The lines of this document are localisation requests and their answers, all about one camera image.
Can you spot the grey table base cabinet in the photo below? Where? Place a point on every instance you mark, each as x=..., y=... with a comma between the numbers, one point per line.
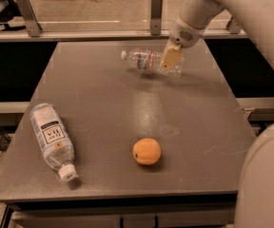
x=191, y=211

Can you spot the metal bracket post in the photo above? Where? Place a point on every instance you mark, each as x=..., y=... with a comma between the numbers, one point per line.
x=33, y=27
x=233, y=27
x=156, y=9

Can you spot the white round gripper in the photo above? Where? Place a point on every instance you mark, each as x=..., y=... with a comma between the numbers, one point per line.
x=184, y=35

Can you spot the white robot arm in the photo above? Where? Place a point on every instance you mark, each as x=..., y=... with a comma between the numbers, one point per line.
x=255, y=199

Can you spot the white labelled tea bottle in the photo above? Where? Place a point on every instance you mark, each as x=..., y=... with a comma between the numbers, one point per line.
x=53, y=138

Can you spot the orange fruit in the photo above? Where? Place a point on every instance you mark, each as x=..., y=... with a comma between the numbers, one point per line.
x=147, y=151

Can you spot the right metal bracket post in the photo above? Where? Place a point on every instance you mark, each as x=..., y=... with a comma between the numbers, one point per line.
x=233, y=27

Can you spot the middle metal bracket post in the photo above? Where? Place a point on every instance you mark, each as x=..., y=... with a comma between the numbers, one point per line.
x=156, y=9

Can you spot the clear ribbed water bottle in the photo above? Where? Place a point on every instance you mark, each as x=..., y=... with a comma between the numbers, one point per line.
x=148, y=61

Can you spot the horizontal metal rail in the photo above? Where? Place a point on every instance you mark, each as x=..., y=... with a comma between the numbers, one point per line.
x=79, y=36

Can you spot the left metal bracket post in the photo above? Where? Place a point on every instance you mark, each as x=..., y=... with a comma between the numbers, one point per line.
x=33, y=27

